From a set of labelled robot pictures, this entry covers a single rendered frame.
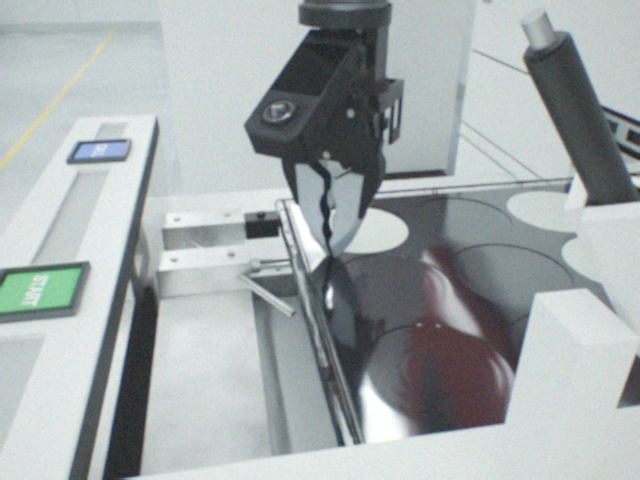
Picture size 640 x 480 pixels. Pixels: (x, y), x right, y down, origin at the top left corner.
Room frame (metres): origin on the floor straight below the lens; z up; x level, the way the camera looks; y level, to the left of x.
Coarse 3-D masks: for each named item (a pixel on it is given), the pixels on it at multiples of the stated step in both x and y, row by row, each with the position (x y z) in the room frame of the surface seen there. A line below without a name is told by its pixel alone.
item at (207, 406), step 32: (160, 320) 0.37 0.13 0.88; (192, 320) 0.37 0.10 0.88; (224, 320) 0.37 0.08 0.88; (160, 352) 0.33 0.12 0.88; (192, 352) 0.33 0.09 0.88; (224, 352) 0.33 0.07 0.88; (256, 352) 0.33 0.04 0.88; (160, 384) 0.30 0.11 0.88; (192, 384) 0.30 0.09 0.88; (224, 384) 0.30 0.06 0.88; (256, 384) 0.30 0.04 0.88; (160, 416) 0.27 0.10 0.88; (192, 416) 0.27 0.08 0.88; (224, 416) 0.27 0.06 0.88; (256, 416) 0.27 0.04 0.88; (160, 448) 0.24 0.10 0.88; (192, 448) 0.24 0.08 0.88; (224, 448) 0.24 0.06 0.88; (256, 448) 0.24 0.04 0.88
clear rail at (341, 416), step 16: (288, 224) 0.50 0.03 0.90; (288, 240) 0.47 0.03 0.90; (288, 256) 0.44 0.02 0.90; (304, 272) 0.41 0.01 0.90; (304, 304) 0.36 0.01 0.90; (304, 320) 0.35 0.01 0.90; (320, 320) 0.34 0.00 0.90; (320, 336) 0.32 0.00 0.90; (320, 352) 0.30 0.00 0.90; (320, 368) 0.29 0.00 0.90; (336, 368) 0.29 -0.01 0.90; (336, 384) 0.27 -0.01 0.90; (336, 400) 0.26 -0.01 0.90; (336, 416) 0.25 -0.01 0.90; (352, 416) 0.25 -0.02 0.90; (336, 432) 0.24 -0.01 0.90; (352, 432) 0.23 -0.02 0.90
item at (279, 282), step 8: (264, 272) 0.49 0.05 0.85; (272, 272) 0.49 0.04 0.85; (280, 272) 0.49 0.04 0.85; (288, 272) 0.49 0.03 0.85; (256, 280) 0.48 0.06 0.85; (264, 280) 0.49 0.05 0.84; (272, 280) 0.49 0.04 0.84; (280, 280) 0.49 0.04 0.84; (288, 280) 0.49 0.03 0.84; (264, 288) 0.49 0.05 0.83; (272, 288) 0.49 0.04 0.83; (280, 288) 0.49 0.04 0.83; (288, 288) 0.49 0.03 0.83; (256, 296) 0.48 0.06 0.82; (280, 296) 0.49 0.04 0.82; (288, 296) 0.49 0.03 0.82
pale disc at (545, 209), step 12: (528, 192) 0.58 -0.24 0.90; (540, 192) 0.59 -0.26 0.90; (552, 192) 0.58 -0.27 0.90; (516, 204) 0.55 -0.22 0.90; (528, 204) 0.55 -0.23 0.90; (540, 204) 0.55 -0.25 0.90; (552, 204) 0.55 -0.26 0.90; (564, 204) 0.55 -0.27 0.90; (516, 216) 0.52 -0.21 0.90; (528, 216) 0.52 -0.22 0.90; (540, 216) 0.52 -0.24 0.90; (552, 216) 0.52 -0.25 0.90; (564, 216) 0.52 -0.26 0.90; (552, 228) 0.50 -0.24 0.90; (564, 228) 0.50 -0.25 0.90
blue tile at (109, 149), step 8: (88, 144) 0.57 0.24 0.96; (96, 144) 0.57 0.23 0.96; (104, 144) 0.57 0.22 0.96; (112, 144) 0.57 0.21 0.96; (120, 144) 0.57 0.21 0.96; (80, 152) 0.54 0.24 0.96; (88, 152) 0.54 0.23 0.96; (96, 152) 0.54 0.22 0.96; (104, 152) 0.54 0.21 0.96; (112, 152) 0.54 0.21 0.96; (120, 152) 0.54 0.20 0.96
